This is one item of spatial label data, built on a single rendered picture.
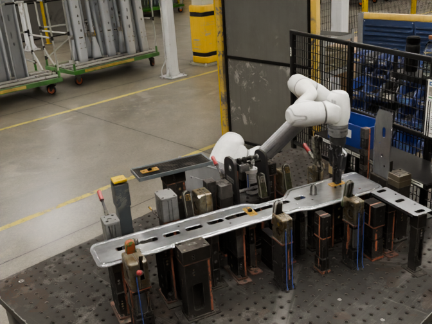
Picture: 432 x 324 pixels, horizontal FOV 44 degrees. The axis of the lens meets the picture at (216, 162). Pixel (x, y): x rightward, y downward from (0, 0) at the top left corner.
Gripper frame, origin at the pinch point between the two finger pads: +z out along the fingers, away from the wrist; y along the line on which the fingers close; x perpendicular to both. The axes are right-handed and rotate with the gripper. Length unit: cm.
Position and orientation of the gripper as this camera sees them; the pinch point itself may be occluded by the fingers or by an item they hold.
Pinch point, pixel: (337, 175)
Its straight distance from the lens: 262.4
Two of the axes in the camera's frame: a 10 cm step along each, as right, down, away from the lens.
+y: 4.3, 3.1, -8.5
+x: 9.0, -2.1, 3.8
